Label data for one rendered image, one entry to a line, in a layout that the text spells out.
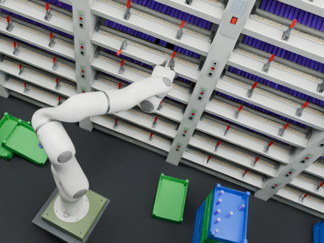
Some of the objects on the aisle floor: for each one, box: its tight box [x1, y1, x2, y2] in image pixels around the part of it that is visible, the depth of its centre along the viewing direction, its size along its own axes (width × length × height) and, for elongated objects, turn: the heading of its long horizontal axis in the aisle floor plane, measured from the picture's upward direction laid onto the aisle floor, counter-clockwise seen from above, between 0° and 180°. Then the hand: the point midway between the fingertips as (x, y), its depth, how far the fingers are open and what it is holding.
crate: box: [151, 173, 189, 225], centre depth 236 cm, size 30×20×8 cm
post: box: [72, 0, 98, 132], centre depth 190 cm, size 20×9×181 cm, turn 154°
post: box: [166, 0, 256, 166], centre depth 186 cm, size 20×9×181 cm, turn 154°
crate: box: [0, 112, 32, 162], centre depth 241 cm, size 30×20×8 cm
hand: (168, 64), depth 165 cm, fingers open, 3 cm apart
